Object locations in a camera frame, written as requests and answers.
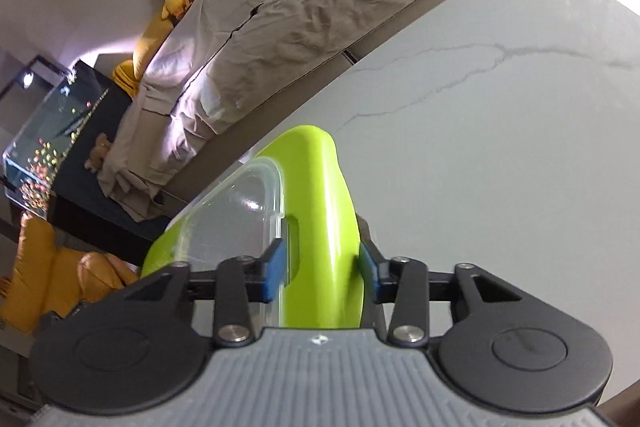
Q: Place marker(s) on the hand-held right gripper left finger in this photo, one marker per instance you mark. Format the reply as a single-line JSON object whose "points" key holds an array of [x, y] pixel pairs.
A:
{"points": [[274, 272]]}

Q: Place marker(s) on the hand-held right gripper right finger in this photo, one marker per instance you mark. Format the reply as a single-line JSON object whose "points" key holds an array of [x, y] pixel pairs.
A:
{"points": [[369, 272]]}

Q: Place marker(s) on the green rimmed clear container lid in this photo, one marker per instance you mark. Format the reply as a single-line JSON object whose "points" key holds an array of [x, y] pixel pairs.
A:
{"points": [[320, 207]]}

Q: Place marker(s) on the white marble desktop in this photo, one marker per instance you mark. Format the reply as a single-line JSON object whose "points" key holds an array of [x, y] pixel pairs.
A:
{"points": [[500, 147]]}

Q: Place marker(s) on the dark cabinet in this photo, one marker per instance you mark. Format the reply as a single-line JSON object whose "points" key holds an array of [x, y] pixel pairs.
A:
{"points": [[95, 202]]}

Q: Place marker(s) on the brown teddy bear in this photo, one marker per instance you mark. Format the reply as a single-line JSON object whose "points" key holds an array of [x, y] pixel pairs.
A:
{"points": [[99, 152]]}

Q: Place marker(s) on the orange yellow cushion chair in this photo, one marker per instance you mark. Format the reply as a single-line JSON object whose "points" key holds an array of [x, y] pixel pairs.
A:
{"points": [[45, 277]]}

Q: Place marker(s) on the folded yellow blanket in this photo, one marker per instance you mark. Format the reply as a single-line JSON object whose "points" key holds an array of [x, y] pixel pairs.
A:
{"points": [[127, 77]]}

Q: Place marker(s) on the beige covered sofa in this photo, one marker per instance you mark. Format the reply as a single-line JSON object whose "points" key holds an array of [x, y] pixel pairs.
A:
{"points": [[310, 17]]}

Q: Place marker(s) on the glass fish tank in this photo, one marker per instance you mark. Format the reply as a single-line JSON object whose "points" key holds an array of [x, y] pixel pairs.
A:
{"points": [[50, 142]]}

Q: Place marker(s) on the long yellow pillow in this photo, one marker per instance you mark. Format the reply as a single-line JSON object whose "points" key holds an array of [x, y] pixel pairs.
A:
{"points": [[150, 42]]}

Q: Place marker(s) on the yellow duck plush toy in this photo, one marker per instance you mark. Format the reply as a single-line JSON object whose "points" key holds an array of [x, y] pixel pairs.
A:
{"points": [[175, 2]]}

